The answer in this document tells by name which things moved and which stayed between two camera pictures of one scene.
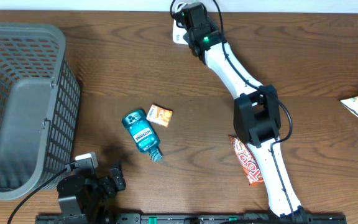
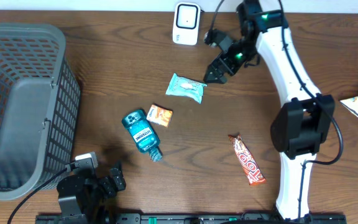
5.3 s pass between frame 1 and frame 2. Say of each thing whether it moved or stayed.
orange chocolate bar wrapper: stayed
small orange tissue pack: stayed
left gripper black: stayed
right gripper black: moved
